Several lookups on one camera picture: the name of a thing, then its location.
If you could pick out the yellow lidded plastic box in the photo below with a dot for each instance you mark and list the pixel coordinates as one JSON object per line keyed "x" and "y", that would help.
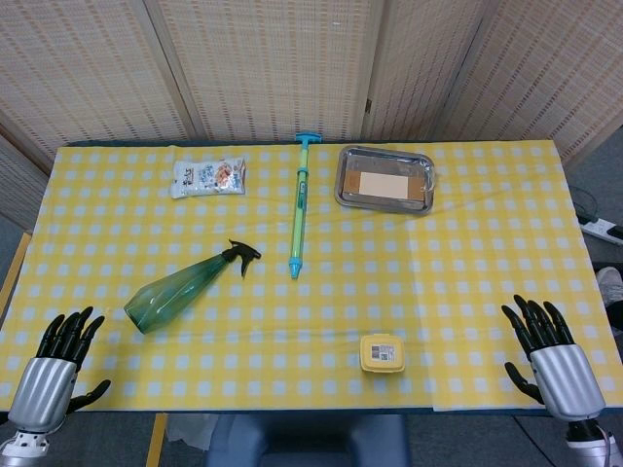
{"x": 382, "y": 353}

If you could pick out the white snack packet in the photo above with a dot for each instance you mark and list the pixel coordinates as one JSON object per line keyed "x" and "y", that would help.
{"x": 209, "y": 179}

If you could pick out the grey white shoe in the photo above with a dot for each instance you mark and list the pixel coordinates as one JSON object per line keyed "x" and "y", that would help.
{"x": 611, "y": 287}

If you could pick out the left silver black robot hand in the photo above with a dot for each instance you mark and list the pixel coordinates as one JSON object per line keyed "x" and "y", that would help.
{"x": 43, "y": 384}

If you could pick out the yellow wooden bar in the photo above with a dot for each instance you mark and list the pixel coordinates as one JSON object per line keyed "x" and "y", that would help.
{"x": 157, "y": 440}

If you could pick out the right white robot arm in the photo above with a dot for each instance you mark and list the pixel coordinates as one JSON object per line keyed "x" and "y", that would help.
{"x": 591, "y": 440}

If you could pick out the white power strip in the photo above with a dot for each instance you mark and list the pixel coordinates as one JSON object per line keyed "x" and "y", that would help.
{"x": 603, "y": 227}

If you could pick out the yellow white checkered tablecloth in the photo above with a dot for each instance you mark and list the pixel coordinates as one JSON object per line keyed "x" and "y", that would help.
{"x": 311, "y": 277}

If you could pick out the brown beige card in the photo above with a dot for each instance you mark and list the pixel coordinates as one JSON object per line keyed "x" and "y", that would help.
{"x": 382, "y": 185}

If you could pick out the green blue water pump toy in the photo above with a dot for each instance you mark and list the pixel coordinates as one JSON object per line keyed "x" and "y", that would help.
{"x": 300, "y": 204}

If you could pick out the bamboo folding screen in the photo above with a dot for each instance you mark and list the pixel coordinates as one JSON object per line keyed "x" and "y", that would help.
{"x": 311, "y": 68}

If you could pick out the green spray bottle black trigger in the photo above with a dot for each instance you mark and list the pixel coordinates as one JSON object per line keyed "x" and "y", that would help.
{"x": 182, "y": 289}

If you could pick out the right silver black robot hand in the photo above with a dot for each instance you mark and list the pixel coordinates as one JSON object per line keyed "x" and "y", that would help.
{"x": 564, "y": 379}

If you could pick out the stainless steel tray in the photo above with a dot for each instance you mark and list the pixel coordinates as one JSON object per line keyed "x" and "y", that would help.
{"x": 384, "y": 179}

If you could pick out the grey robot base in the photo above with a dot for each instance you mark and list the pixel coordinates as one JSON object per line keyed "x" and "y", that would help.
{"x": 306, "y": 438}

